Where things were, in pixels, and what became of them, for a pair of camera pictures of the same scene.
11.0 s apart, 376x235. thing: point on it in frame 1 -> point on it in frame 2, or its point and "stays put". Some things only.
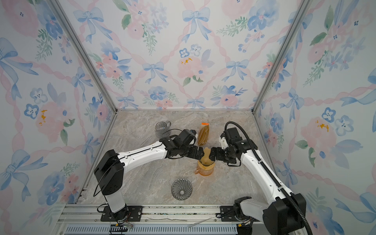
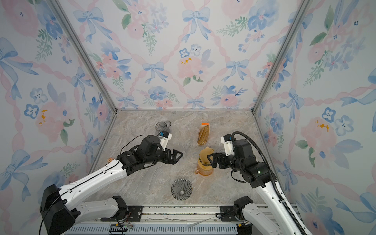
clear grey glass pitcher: (162, 129) stays put
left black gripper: (195, 152) -> (174, 160)
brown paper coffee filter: (205, 159) stays put
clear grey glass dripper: (181, 189) stays put
